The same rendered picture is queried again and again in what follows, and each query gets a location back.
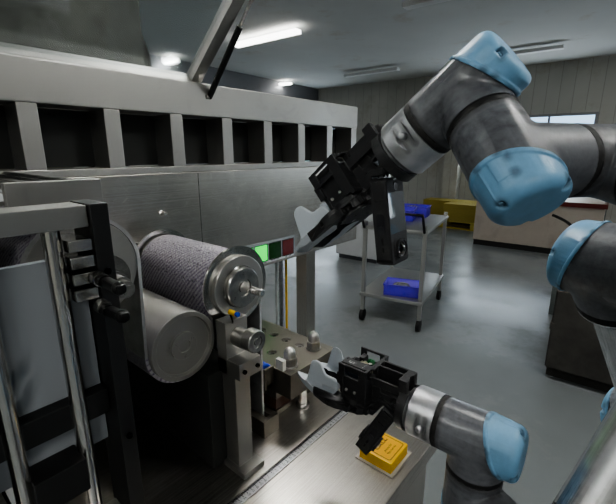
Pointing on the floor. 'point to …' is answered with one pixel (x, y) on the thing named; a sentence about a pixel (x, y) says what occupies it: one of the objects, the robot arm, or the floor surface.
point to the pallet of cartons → (463, 209)
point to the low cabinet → (515, 238)
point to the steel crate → (575, 347)
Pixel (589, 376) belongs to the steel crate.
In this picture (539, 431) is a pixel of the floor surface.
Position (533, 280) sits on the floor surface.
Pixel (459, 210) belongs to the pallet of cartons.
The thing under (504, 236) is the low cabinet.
